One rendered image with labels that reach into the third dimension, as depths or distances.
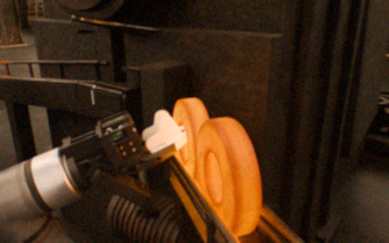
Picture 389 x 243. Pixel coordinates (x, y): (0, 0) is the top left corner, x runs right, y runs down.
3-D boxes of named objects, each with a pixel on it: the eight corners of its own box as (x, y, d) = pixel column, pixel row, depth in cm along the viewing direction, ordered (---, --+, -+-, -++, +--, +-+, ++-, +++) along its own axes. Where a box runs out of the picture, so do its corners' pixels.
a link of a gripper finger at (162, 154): (176, 147, 53) (124, 170, 51) (179, 154, 53) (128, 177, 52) (170, 136, 57) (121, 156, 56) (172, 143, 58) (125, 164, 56)
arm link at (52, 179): (56, 220, 51) (61, 188, 59) (88, 207, 52) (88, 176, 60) (27, 174, 47) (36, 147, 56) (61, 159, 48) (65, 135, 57)
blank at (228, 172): (214, 106, 50) (193, 109, 49) (264, 133, 36) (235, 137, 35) (216, 200, 54) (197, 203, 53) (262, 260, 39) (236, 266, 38)
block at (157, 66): (170, 143, 94) (168, 57, 86) (192, 149, 89) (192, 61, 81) (143, 155, 86) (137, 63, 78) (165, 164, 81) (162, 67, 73)
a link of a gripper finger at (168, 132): (193, 108, 53) (139, 131, 51) (203, 139, 55) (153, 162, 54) (187, 103, 56) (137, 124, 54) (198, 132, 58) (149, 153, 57)
